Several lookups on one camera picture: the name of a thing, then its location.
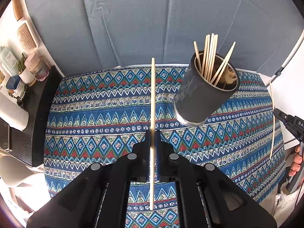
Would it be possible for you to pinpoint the wooden chopstick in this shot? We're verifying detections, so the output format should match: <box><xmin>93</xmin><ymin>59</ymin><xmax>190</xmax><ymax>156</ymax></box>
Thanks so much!
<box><xmin>269</xmin><ymin>80</ymin><xmax>276</xmax><ymax>160</ymax></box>
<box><xmin>149</xmin><ymin>58</ymin><xmax>156</xmax><ymax>210</ymax></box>

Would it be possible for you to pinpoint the upright chopstick in cup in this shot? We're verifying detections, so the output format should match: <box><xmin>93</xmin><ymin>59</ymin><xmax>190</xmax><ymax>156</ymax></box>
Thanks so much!
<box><xmin>201</xmin><ymin>33</ymin><xmax>218</xmax><ymax>81</ymax></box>

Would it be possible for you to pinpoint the pink lidded jar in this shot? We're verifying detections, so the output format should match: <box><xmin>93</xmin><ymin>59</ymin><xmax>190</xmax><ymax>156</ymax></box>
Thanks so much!
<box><xmin>25</xmin><ymin>52</ymin><xmax>50</xmax><ymax>82</ymax></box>

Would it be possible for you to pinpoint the white backdrop stand pole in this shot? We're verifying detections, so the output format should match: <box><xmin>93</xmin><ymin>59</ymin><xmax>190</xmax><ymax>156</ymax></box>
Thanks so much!
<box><xmin>274</xmin><ymin>30</ymin><xmax>304</xmax><ymax>78</ymax></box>

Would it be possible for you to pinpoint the person's right hand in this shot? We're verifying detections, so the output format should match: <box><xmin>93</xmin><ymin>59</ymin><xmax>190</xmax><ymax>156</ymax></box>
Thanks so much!
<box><xmin>288</xmin><ymin>145</ymin><xmax>303</xmax><ymax>177</ymax></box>

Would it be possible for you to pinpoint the chopstick in cup leaning left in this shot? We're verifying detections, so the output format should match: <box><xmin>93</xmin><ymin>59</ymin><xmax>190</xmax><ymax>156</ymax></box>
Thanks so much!
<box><xmin>193</xmin><ymin>41</ymin><xmax>201</xmax><ymax>72</ymax></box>

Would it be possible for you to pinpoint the paper towel roll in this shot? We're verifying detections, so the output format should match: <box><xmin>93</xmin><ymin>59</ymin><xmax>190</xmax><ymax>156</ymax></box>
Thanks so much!
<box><xmin>0</xmin><ymin>93</ymin><xmax>29</xmax><ymax>131</ymax></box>

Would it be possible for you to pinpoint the patterned blue tablecloth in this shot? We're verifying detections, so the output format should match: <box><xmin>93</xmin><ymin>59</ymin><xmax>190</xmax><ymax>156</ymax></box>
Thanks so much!
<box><xmin>44</xmin><ymin>66</ymin><xmax>285</xmax><ymax>213</ymax></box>

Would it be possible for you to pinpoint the black cylindrical utensil cup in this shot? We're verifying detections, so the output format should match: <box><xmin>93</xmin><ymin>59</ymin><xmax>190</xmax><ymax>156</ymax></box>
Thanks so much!
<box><xmin>173</xmin><ymin>54</ymin><xmax>240</xmax><ymax>127</ymax></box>

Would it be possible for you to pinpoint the small potted succulent plant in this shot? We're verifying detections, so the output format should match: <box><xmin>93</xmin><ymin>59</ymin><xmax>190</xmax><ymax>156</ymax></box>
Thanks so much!
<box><xmin>16</xmin><ymin>53</ymin><xmax>37</xmax><ymax>86</ymax></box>

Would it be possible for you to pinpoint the grey-blue fabric backdrop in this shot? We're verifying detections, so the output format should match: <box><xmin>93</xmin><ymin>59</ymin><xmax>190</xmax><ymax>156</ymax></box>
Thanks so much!
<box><xmin>25</xmin><ymin>0</ymin><xmax>303</xmax><ymax>76</ymax></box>

